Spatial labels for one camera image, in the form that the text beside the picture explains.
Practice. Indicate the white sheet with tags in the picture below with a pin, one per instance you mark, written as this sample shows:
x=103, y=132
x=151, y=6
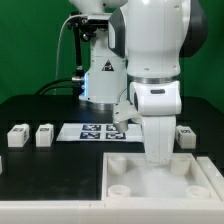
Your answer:
x=98, y=132

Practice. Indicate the white fence bar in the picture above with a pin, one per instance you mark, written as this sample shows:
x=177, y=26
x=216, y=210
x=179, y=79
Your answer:
x=212, y=173
x=112, y=212

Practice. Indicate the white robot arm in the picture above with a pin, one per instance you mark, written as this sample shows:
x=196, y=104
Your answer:
x=136, y=47

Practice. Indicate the white square table top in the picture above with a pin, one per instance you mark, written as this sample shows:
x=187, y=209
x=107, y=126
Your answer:
x=130, y=175

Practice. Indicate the black camera on stand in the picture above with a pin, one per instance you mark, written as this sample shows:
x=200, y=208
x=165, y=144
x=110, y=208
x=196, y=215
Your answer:
x=89, y=24

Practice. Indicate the black camera stand pole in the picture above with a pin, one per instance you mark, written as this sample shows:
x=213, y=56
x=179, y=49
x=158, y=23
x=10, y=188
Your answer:
x=79, y=64

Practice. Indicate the white right fence bar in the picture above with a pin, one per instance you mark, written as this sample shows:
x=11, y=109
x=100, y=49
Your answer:
x=212, y=173

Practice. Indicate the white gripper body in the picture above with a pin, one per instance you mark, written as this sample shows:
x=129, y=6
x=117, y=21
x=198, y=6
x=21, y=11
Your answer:
x=157, y=106

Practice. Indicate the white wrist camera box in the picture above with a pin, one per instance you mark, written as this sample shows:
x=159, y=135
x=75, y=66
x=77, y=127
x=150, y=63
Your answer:
x=122, y=112

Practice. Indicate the white front fence bar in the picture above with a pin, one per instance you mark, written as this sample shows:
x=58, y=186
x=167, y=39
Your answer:
x=112, y=212

